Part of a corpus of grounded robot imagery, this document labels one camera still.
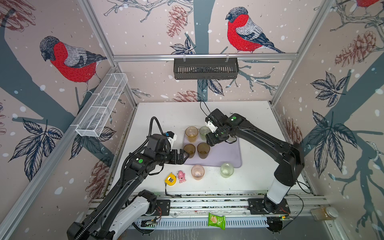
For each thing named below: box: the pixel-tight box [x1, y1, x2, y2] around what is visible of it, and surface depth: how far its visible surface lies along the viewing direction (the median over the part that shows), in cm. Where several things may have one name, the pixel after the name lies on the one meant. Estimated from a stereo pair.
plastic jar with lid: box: [310, 206, 339, 221], surface depth 66 cm
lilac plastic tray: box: [184, 139, 242, 168], surface depth 92 cm
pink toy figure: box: [177, 170, 187, 184], surface depth 84 cm
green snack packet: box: [208, 212, 226, 230], surface depth 70 cm
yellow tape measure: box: [164, 172, 177, 186], surface depth 83 cm
